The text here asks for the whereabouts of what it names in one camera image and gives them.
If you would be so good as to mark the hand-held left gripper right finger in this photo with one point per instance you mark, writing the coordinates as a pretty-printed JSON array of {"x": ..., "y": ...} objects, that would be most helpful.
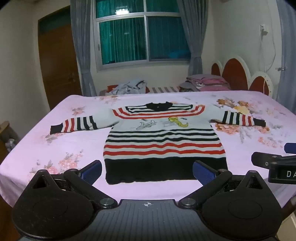
[{"x": 203, "y": 172}]

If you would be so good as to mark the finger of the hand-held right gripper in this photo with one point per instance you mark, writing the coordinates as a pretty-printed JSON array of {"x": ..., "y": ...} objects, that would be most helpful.
[
  {"x": 261, "y": 158},
  {"x": 291, "y": 148}
]

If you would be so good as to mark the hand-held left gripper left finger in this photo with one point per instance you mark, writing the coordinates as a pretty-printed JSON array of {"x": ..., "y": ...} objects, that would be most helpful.
[{"x": 92, "y": 172}]

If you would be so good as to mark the striped knit sweater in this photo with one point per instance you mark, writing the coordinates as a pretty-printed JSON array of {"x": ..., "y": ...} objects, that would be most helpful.
[{"x": 161, "y": 139}]

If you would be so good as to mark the pile of grey clothes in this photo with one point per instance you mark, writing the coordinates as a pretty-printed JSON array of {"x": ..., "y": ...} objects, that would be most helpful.
[{"x": 129, "y": 88}]

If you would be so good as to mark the pink floral bed sheet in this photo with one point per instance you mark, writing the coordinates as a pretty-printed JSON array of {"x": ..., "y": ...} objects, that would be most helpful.
[{"x": 69, "y": 143}]

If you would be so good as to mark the metal curtain hook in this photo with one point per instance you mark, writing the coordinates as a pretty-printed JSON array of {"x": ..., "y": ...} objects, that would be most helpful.
[{"x": 281, "y": 68}]

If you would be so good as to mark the stack of folded pink blankets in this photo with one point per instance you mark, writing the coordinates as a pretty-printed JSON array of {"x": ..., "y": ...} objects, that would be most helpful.
[{"x": 208, "y": 83}]

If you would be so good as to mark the scalloped red white headboard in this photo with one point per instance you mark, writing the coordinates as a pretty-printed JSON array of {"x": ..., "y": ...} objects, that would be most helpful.
[{"x": 234, "y": 71}]

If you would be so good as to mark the grey white striped mat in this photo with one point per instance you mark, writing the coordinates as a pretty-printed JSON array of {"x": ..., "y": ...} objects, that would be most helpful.
[{"x": 161, "y": 89}]

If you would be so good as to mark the blue grey curtain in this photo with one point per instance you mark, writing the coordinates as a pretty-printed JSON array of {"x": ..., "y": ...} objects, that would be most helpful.
[{"x": 288, "y": 46}]

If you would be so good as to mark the brown wooden door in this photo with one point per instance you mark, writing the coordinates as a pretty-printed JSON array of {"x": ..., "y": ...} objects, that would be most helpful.
[{"x": 57, "y": 64}]

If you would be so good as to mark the sliding glass window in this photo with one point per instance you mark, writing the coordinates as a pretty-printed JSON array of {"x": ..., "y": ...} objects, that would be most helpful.
[{"x": 143, "y": 34}]

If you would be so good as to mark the white wall socket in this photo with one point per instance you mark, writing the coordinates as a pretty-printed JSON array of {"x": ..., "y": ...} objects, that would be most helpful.
[{"x": 263, "y": 29}]

